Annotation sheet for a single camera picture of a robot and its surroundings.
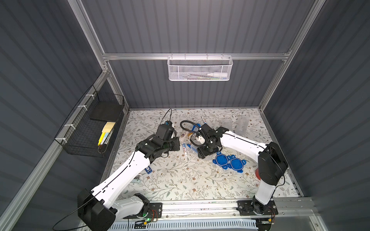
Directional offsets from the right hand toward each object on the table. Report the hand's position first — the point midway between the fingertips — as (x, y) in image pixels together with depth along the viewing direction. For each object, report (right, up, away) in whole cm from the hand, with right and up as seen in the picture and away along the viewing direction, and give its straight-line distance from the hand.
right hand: (205, 153), depth 86 cm
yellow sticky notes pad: (-53, +16, -11) cm, 56 cm away
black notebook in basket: (-58, +25, -4) cm, 63 cm away
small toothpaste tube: (-8, +2, +4) cm, 9 cm away
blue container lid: (+12, -6, +6) cm, 14 cm away
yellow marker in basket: (-53, +11, -16) cm, 57 cm away
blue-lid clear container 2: (+31, +17, +22) cm, 42 cm away
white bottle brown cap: (-13, +10, +16) cm, 23 cm away
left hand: (-14, +8, -11) cm, 20 cm away
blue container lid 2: (+21, -8, +4) cm, 22 cm away
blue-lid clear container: (-10, +2, +8) cm, 13 cm away
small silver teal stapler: (-40, -15, -5) cm, 43 cm away
